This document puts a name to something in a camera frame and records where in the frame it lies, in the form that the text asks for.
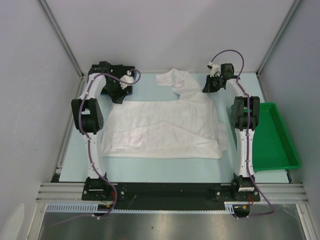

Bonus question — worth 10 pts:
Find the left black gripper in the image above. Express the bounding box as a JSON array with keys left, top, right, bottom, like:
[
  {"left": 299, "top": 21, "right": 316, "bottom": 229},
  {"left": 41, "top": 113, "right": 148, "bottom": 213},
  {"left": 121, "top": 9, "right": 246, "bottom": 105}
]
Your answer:
[{"left": 103, "top": 76, "right": 128, "bottom": 104}]

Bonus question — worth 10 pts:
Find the white long sleeve shirt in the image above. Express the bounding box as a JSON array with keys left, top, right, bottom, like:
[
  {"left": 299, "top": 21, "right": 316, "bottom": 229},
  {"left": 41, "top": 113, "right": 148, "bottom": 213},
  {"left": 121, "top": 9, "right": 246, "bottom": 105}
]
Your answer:
[{"left": 101, "top": 68, "right": 228, "bottom": 159}]

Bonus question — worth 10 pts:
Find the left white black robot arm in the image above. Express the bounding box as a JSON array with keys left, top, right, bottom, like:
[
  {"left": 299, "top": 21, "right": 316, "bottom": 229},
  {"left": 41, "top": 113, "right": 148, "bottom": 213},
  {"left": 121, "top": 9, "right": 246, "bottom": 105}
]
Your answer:
[{"left": 71, "top": 61, "right": 139, "bottom": 201}]

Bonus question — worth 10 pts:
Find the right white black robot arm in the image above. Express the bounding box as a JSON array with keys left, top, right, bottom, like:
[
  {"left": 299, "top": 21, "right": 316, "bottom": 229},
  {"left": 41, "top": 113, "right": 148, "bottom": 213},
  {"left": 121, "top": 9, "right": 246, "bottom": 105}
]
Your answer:
[{"left": 202, "top": 62, "right": 260, "bottom": 205}]

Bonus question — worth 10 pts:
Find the green plastic tray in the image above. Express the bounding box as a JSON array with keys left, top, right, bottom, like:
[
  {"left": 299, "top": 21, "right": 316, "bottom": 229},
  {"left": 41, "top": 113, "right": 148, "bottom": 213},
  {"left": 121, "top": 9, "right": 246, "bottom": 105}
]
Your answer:
[{"left": 230, "top": 102, "right": 302, "bottom": 172}]

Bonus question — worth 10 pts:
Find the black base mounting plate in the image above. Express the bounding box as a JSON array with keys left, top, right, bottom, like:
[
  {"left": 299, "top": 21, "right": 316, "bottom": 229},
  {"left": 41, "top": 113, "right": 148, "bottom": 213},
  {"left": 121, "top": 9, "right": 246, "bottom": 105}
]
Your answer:
[{"left": 81, "top": 179, "right": 261, "bottom": 211}]

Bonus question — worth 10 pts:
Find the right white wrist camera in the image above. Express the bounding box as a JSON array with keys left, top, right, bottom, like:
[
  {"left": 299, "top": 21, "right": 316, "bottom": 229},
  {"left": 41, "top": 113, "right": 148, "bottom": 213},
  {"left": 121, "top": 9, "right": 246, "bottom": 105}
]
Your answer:
[{"left": 207, "top": 61, "right": 221, "bottom": 77}]

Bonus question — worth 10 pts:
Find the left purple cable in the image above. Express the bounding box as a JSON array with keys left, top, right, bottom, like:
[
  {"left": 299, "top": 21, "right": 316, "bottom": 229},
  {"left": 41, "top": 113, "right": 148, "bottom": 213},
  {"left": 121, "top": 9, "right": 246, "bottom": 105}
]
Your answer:
[{"left": 78, "top": 68, "right": 141, "bottom": 221}]

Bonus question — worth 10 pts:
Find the purple cable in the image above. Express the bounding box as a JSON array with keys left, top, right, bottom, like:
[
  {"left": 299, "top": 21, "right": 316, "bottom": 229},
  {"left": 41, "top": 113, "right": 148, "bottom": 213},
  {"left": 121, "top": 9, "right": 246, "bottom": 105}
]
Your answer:
[
  {"left": 210, "top": 49, "right": 276, "bottom": 217},
  {"left": 78, "top": 68, "right": 141, "bottom": 221}
]

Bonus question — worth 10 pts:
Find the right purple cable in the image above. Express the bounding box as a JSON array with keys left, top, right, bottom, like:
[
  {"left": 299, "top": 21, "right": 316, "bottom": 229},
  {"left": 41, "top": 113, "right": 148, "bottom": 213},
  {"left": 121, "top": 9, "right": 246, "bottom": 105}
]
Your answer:
[{"left": 210, "top": 49, "right": 276, "bottom": 217}]

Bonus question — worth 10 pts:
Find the left aluminium frame post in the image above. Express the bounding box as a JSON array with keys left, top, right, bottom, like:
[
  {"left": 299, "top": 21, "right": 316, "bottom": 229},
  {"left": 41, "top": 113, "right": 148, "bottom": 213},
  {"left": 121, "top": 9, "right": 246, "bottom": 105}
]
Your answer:
[{"left": 36, "top": 0, "right": 84, "bottom": 78}]

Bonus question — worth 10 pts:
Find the aluminium frame post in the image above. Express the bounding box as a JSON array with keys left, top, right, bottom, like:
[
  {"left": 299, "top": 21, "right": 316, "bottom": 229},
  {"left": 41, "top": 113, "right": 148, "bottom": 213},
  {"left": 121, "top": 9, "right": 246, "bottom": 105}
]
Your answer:
[
  {"left": 36, "top": 0, "right": 84, "bottom": 78},
  {"left": 256, "top": 0, "right": 303, "bottom": 75}
]

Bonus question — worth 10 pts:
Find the right aluminium frame post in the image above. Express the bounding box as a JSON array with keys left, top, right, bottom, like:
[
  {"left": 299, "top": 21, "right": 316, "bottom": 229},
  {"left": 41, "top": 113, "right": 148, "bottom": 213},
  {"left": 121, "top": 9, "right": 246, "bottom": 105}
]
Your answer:
[{"left": 256, "top": 0, "right": 303, "bottom": 75}]

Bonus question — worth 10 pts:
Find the light blue cable duct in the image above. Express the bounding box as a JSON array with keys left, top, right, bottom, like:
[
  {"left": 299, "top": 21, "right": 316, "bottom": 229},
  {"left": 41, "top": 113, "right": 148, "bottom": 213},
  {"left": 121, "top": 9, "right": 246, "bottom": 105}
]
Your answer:
[{"left": 46, "top": 202, "right": 235, "bottom": 215}]

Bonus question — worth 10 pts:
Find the aluminium front rail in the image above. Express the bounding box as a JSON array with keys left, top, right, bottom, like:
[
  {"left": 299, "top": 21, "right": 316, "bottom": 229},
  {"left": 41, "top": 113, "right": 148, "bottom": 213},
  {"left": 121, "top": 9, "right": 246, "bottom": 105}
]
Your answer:
[{"left": 36, "top": 182, "right": 309, "bottom": 204}]

